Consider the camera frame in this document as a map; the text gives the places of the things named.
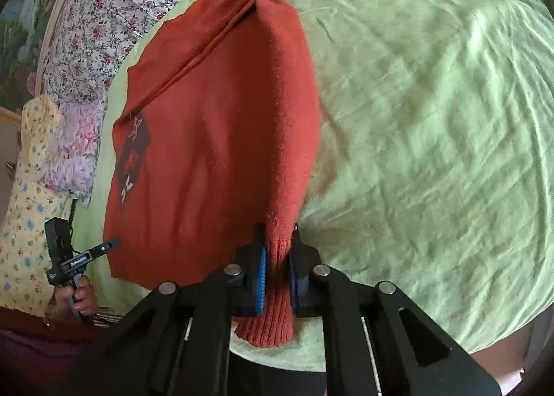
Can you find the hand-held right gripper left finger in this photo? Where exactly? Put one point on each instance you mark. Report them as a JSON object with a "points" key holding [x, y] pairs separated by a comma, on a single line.
{"points": [[261, 281]]}

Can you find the white floral quilt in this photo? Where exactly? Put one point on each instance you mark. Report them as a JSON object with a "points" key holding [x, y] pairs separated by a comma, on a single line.
{"points": [[112, 2]]}

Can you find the person's left hand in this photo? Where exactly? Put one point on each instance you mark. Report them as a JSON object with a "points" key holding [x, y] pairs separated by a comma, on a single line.
{"points": [[88, 296]]}

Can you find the green bed sheet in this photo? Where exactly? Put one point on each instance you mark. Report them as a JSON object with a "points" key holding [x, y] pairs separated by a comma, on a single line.
{"points": [[424, 140]]}

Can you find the red knitted sweater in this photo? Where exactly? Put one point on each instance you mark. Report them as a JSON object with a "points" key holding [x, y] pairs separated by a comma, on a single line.
{"points": [[216, 140]]}

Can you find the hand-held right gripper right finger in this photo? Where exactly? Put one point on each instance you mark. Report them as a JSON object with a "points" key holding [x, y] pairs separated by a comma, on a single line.
{"points": [[296, 287]]}

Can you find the person's dark red clothing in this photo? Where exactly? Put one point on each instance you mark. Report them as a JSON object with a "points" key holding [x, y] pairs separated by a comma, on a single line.
{"points": [[39, 352]]}

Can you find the landscape wall poster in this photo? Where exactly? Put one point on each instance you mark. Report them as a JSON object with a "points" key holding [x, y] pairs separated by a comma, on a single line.
{"points": [[26, 32]]}

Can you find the purple floral pillow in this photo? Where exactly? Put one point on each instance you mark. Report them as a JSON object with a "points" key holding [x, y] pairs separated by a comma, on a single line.
{"points": [[75, 149]]}

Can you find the yellow cartoon print pillow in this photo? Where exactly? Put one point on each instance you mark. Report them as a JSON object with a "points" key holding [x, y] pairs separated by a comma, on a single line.
{"points": [[26, 214]]}

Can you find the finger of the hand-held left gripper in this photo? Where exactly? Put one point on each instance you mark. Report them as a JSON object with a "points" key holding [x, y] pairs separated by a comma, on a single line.
{"points": [[106, 246]]}

